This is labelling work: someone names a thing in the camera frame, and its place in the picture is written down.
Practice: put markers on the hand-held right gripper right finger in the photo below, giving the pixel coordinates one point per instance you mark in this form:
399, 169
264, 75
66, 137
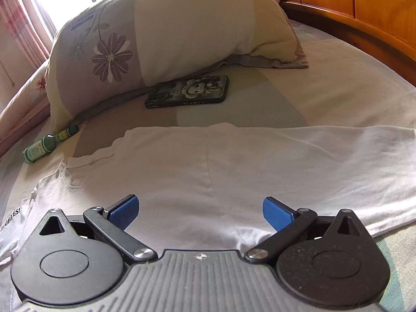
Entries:
276, 214

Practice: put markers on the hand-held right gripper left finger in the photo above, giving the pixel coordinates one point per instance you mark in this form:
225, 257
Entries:
126, 209

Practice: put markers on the white t-shirt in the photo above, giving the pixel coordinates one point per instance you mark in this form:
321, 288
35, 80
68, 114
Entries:
260, 169

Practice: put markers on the green glass bottle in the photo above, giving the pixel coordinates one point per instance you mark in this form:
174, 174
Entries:
35, 151

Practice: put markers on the phone with cartoon case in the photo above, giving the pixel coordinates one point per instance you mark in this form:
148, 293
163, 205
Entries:
188, 91

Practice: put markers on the folded pink floral quilt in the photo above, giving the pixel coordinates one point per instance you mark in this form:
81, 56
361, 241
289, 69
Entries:
19, 110

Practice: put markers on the floral pillow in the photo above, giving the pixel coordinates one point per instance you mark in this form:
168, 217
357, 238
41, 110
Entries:
195, 22

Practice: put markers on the pink checked curtain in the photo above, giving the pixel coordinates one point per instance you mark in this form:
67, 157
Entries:
22, 22

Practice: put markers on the wooden headboard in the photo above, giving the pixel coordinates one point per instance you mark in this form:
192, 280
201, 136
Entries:
357, 3

